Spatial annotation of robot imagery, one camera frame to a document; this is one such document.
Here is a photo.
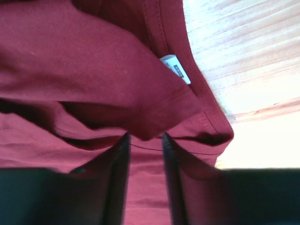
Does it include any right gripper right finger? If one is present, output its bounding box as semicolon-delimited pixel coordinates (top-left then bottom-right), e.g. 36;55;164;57
162;134;300;225

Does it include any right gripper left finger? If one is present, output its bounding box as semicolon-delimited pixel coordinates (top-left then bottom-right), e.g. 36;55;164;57
0;134;130;225

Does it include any dark red t shirt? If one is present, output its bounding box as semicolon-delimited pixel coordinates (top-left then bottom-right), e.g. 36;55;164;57
0;0;233;225

